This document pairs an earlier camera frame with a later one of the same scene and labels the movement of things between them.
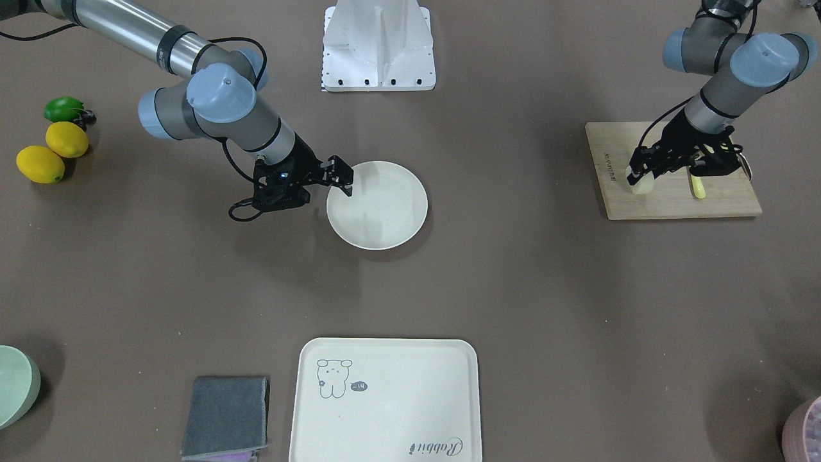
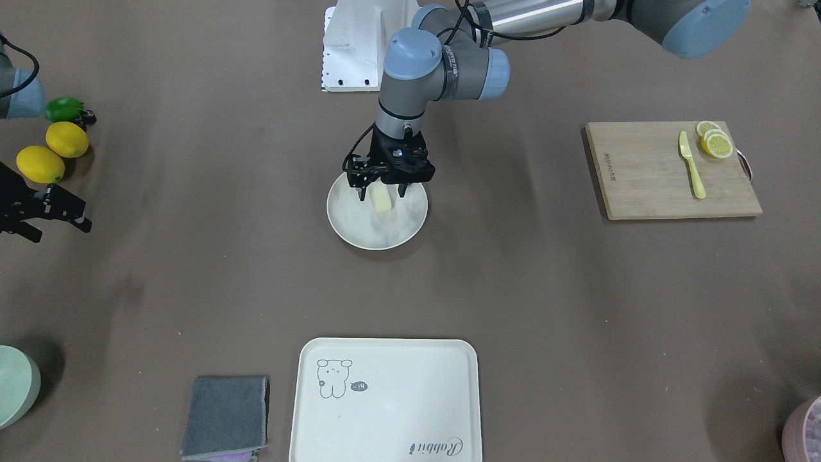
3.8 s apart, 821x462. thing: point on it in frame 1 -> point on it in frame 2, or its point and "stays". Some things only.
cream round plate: (388, 207) stays
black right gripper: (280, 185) -> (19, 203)
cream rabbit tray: (380, 400) stays
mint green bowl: (20, 385) stays
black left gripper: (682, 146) -> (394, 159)
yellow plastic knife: (696, 185) stays
